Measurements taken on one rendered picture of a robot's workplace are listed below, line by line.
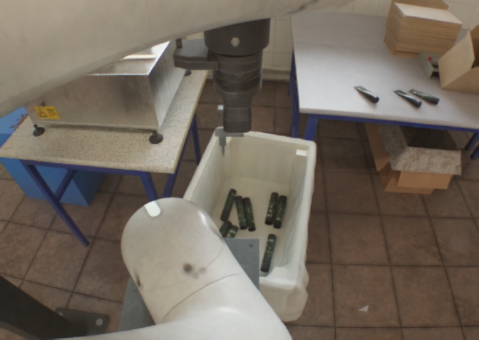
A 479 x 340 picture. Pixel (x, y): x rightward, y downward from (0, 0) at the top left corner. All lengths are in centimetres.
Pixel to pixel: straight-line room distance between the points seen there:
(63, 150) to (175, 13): 110
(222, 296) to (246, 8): 27
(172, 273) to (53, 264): 159
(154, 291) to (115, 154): 82
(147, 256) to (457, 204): 212
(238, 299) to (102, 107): 93
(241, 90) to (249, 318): 30
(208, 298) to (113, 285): 139
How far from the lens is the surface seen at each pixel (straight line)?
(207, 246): 37
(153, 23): 18
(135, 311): 62
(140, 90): 103
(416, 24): 187
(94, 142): 122
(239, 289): 35
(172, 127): 118
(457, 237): 214
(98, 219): 195
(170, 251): 37
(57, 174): 189
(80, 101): 118
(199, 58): 43
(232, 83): 44
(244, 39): 39
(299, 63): 159
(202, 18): 20
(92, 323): 167
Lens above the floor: 149
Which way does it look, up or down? 46 degrees down
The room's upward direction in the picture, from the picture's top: 1 degrees counter-clockwise
